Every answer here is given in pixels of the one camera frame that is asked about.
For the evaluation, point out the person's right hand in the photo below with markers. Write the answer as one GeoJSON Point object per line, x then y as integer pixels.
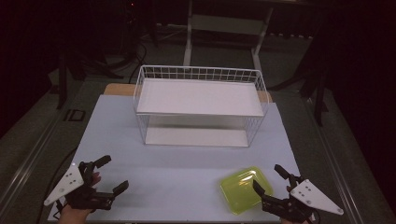
{"type": "Point", "coordinates": [288, 221]}

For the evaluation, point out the white metal stand frame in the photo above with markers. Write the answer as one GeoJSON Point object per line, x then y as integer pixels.
{"type": "Point", "coordinates": [227, 25]}

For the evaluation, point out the yellow-green square plate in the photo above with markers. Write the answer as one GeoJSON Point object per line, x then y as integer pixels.
{"type": "Point", "coordinates": [239, 193]}

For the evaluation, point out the black metal stand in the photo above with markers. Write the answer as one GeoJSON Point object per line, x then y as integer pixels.
{"type": "Point", "coordinates": [62, 81]}
{"type": "Point", "coordinates": [319, 93]}

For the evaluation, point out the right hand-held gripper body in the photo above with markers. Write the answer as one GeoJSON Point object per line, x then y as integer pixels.
{"type": "Point", "coordinates": [311, 194]}

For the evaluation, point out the grey metal floor rail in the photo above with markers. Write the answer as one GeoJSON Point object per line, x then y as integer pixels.
{"type": "Point", "coordinates": [28, 161]}
{"type": "Point", "coordinates": [333, 161]}

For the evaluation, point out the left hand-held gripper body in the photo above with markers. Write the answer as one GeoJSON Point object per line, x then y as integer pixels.
{"type": "Point", "coordinates": [90, 199]}

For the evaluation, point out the black rectangular floor frame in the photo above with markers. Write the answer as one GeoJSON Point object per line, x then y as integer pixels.
{"type": "Point", "coordinates": [74, 115]}

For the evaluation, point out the person's left hand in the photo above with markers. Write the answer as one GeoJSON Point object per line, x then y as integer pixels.
{"type": "Point", "coordinates": [74, 216]}

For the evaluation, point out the pale blue table sheet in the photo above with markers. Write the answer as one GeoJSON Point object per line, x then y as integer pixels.
{"type": "Point", "coordinates": [174, 174]}

